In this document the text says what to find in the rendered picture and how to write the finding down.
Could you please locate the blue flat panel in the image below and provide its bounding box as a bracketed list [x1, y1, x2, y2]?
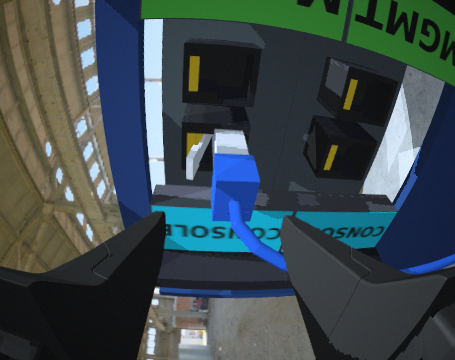
[95, 0, 455, 299]

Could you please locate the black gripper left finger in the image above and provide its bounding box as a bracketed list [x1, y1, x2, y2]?
[0, 211, 166, 360]

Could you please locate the blue network cable with white plug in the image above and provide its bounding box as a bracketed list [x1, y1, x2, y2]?
[187, 129, 455, 275]

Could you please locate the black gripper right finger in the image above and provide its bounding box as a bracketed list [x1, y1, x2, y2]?
[280, 215, 455, 360]

